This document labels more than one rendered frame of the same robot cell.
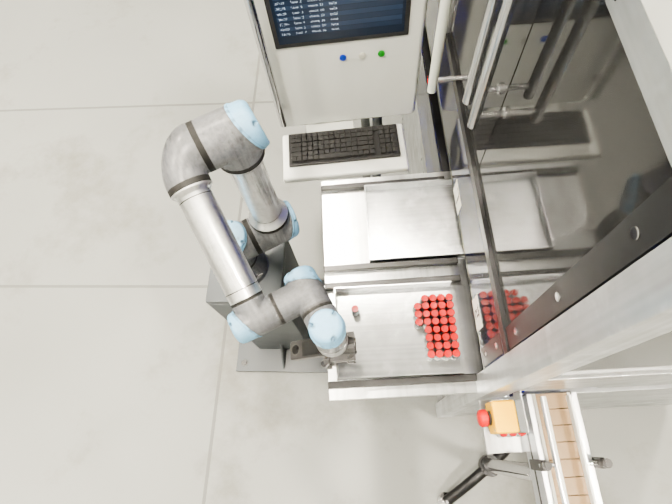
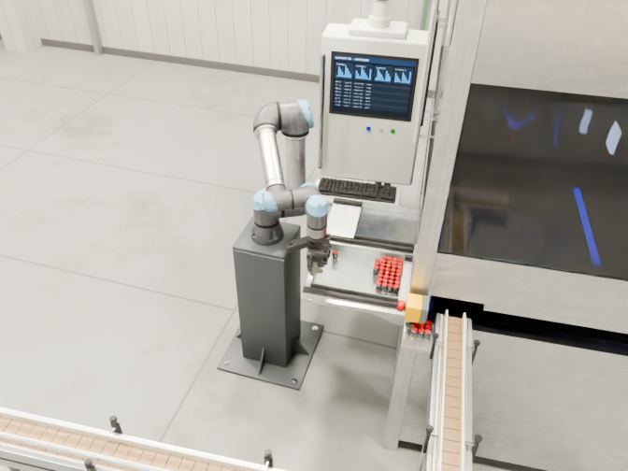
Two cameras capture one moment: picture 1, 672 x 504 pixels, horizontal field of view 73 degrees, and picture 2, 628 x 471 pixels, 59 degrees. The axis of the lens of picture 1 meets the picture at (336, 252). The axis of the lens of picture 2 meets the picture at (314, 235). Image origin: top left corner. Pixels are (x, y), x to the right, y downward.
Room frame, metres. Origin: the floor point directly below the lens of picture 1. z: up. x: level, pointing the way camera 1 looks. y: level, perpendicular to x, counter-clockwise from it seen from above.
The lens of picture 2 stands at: (-1.38, -0.06, 2.39)
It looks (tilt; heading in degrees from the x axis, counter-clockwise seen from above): 38 degrees down; 4
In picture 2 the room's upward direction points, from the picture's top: 1 degrees clockwise
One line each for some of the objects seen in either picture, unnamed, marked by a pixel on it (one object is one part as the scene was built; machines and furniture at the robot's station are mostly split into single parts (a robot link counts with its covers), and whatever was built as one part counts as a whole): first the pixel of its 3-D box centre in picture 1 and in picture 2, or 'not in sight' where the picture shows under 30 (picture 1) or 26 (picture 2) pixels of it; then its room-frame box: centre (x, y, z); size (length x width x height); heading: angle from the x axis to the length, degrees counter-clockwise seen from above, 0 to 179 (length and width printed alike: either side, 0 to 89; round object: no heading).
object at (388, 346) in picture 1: (395, 329); (359, 271); (0.29, -0.12, 0.90); 0.34 x 0.26 x 0.04; 82
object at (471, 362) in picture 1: (404, 275); (375, 251); (0.45, -0.19, 0.87); 0.70 x 0.48 x 0.02; 172
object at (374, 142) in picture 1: (343, 144); (356, 189); (1.01, -0.10, 0.82); 0.40 x 0.14 x 0.02; 84
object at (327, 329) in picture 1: (327, 330); (317, 211); (0.24, 0.05, 1.21); 0.09 x 0.08 x 0.11; 17
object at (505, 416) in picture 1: (504, 417); (415, 307); (0.01, -0.32, 1.00); 0.08 x 0.07 x 0.07; 82
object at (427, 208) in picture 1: (421, 219); (395, 225); (0.61, -0.28, 0.90); 0.34 x 0.26 x 0.04; 82
